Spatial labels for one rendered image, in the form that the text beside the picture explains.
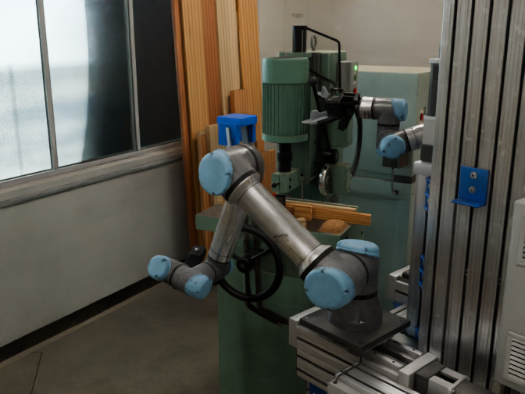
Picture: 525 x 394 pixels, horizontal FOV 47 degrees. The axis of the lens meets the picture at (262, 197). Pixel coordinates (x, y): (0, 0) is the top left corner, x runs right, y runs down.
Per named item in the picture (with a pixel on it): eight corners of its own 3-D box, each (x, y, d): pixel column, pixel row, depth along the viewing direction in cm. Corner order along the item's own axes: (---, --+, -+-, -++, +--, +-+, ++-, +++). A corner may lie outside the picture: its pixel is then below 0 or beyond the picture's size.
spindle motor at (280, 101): (254, 141, 229) (254, 58, 221) (273, 134, 244) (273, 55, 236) (297, 145, 222) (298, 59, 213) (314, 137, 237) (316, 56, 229)
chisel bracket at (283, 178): (270, 195, 236) (270, 173, 233) (285, 186, 248) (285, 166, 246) (288, 197, 233) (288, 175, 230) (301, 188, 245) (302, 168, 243)
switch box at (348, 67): (335, 101, 249) (337, 61, 244) (343, 98, 257) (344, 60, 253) (350, 102, 246) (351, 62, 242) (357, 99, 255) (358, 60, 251)
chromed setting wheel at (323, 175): (316, 198, 241) (317, 167, 237) (326, 191, 252) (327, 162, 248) (323, 199, 239) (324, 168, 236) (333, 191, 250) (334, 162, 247)
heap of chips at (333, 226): (316, 231, 220) (316, 223, 219) (327, 221, 231) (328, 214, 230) (338, 234, 216) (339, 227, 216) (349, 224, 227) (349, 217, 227)
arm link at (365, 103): (377, 108, 211) (371, 125, 206) (364, 107, 213) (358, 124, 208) (374, 92, 205) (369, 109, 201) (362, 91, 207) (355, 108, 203)
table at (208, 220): (181, 236, 233) (181, 220, 231) (220, 214, 259) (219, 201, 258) (331, 260, 208) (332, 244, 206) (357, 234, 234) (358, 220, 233)
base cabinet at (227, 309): (217, 418, 259) (214, 263, 240) (273, 354, 310) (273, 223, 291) (316, 448, 241) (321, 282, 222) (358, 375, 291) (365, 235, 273)
